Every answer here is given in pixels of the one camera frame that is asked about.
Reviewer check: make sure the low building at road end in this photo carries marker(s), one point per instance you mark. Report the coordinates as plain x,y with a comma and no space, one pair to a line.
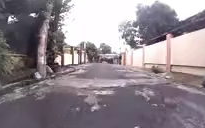
107,58

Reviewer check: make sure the distant trees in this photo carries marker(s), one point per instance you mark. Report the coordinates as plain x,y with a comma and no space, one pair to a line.
91,50

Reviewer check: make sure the grey asphalt road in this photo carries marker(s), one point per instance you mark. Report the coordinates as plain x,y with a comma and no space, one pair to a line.
103,106

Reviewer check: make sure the large tree with thick trunk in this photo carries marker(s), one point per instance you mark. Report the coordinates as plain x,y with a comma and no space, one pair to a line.
42,43

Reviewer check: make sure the group of dark trees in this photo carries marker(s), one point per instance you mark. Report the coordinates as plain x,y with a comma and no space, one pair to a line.
153,20

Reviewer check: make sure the grey roadside verge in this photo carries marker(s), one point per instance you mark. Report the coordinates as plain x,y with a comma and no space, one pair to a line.
186,79

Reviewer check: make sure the grey pavement with kerb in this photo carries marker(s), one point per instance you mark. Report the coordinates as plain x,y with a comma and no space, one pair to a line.
10,87

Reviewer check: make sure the building with dark roof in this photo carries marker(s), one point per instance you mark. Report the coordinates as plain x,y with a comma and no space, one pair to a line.
193,25

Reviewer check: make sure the pale wall with brown posts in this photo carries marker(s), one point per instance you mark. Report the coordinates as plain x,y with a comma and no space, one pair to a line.
68,58

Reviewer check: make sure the pale wall with pink posts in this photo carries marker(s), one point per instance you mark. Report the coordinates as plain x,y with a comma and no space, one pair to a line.
190,46

